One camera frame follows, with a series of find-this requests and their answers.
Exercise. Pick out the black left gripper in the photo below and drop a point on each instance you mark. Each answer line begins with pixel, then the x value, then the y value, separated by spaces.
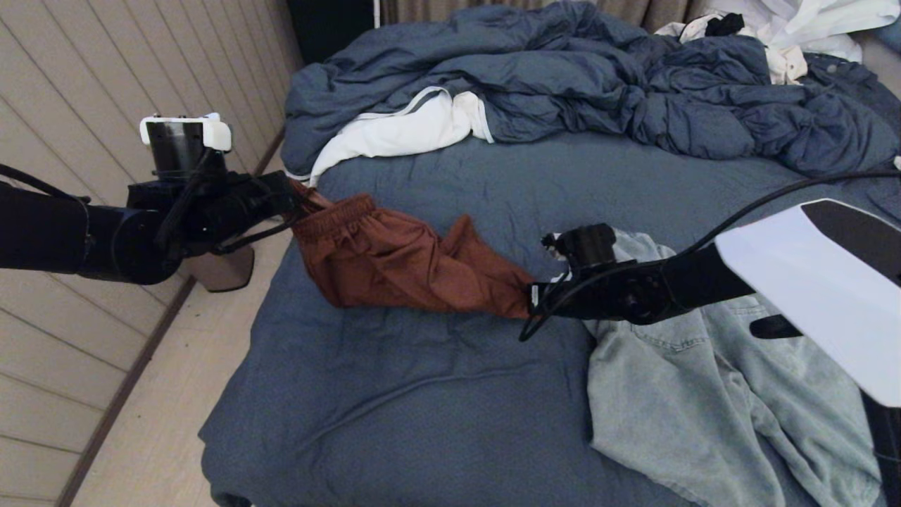
pixel 225 208

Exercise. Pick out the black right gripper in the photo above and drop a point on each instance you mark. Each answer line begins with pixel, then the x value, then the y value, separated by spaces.
pixel 584 296

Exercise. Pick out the light blue denim shorts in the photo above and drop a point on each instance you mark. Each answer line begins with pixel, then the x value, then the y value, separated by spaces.
pixel 704 408

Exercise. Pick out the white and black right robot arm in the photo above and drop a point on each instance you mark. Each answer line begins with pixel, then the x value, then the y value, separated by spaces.
pixel 774 289

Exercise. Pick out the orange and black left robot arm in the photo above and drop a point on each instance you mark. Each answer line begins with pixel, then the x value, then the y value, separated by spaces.
pixel 70 236

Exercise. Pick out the brown trash bin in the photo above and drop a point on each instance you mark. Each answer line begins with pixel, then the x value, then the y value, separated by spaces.
pixel 222 271

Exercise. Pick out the bed with blue sheet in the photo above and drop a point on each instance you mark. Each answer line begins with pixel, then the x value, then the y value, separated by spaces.
pixel 422 408

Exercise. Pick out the dark cabinet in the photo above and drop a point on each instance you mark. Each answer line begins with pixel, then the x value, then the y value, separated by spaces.
pixel 327 28

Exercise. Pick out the dark blue crumpled duvet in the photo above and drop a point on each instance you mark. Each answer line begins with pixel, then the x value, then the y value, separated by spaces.
pixel 563 74

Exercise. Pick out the beige curtain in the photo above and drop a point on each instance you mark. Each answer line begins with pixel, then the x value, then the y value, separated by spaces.
pixel 422 8

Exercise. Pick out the small black garment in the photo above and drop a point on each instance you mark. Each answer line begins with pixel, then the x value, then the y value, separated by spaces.
pixel 723 25

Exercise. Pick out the dark blue denim garment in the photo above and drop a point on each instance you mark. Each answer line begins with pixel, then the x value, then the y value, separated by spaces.
pixel 848 74

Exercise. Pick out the white crumpled clothing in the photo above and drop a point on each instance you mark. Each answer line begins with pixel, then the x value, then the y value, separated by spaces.
pixel 802 21

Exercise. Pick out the blue pillow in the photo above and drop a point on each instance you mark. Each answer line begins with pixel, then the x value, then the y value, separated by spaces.
pixel 890 34

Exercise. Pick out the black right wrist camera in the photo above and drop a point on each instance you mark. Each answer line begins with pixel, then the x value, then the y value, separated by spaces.
pixel 588 246

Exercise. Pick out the black and white left wrist camera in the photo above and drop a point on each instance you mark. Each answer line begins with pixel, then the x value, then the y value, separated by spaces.
pixel 184 144

